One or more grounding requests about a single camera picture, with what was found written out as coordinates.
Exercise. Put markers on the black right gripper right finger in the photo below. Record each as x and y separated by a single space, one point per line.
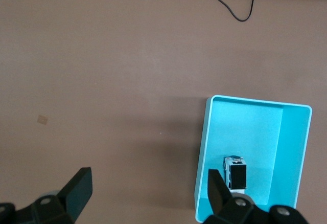
222 198

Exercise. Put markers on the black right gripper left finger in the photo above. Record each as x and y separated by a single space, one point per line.
76 193

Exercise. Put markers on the white jeep toy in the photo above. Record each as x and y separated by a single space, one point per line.
237 175

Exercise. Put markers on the turquoise plastic bin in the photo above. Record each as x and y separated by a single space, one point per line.
255 132

